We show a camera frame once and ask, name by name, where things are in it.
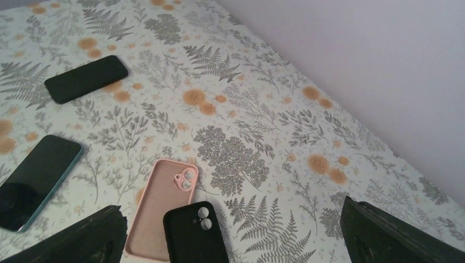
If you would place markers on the black phone case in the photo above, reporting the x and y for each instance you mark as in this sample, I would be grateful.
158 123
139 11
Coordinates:
193 234

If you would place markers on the black phone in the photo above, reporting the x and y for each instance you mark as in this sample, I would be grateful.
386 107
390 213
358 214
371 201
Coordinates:
33 183
85 79

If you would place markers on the floral patterned mat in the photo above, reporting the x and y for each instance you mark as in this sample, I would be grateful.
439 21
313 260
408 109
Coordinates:
277 156

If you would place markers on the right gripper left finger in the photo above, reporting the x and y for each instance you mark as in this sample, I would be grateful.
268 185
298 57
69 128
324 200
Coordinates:
99 237

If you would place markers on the pink phone case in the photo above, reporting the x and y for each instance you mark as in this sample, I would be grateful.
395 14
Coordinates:
170 185

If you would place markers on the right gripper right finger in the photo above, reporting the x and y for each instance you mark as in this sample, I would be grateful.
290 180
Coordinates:
373 235

